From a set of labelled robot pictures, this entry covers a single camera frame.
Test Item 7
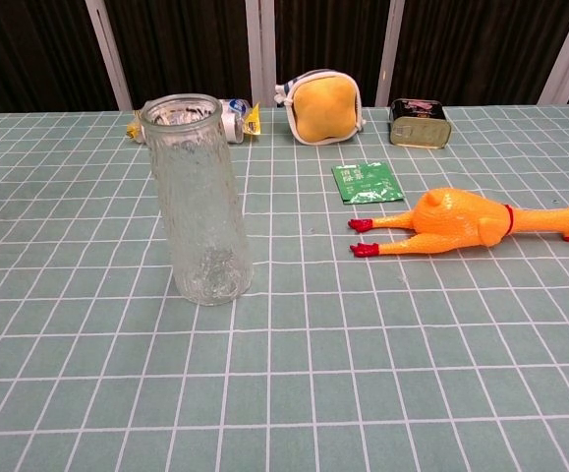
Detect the clear textured glass vase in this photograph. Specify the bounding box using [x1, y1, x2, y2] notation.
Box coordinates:
[139, 92, 256, 307]

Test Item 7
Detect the black and gold tin can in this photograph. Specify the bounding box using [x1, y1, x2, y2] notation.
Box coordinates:
[387, 97, 452, 148]

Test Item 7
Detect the green grid tablecloth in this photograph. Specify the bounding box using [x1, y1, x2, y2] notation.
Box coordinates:
[0, 103, 569, 472]

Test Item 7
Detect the white slotted frame post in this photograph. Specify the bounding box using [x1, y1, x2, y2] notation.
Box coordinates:
[85, 0, 134, 112]

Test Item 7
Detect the green tea sachet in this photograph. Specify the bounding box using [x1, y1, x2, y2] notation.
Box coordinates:
[331, 160, 407, 206]

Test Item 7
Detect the white and yellow snack packet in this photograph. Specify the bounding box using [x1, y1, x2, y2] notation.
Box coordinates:
[125, 96, 263, 145]

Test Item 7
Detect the white narrow frame post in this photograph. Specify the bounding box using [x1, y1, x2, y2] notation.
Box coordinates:
[374, 0, 406, 107]

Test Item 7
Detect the dark brown curtain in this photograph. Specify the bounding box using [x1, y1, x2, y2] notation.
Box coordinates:
[0, 0, 569, 115]

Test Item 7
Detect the white wide frame post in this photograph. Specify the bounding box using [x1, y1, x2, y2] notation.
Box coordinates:
[537, 0, 569, 105]

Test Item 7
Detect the yellow pouch with white trim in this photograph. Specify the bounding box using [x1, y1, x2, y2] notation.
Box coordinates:
[274, 68, 364, 148]

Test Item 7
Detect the white double frame post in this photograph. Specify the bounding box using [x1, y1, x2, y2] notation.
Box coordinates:
[244, 0, 278, 108]

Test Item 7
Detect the orange rubber chicken toy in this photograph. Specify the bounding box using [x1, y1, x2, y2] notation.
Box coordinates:
[347, 186, 569, 258]

